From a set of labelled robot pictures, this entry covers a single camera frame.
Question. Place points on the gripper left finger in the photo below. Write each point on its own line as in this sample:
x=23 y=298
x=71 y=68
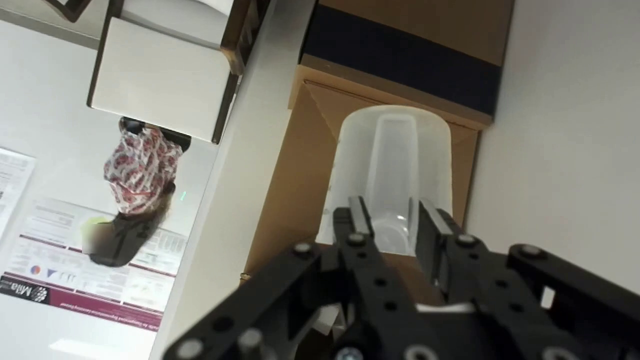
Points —
x=370 y=280

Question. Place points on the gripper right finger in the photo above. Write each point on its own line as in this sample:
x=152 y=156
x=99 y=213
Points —
x=500 y=290

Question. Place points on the translucent plastic jar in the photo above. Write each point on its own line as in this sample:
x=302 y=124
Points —
x=395 y=160

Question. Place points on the brown cabinet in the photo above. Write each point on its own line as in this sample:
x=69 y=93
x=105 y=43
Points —
x=400 y=55

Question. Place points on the person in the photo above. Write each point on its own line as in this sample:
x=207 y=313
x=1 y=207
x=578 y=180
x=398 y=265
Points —
x=140 y=175

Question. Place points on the large wall poster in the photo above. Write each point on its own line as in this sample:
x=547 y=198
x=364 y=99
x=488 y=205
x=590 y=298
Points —
x=100 y=290

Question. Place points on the small wall poster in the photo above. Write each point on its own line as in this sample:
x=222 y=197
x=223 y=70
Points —
x=12 y=185

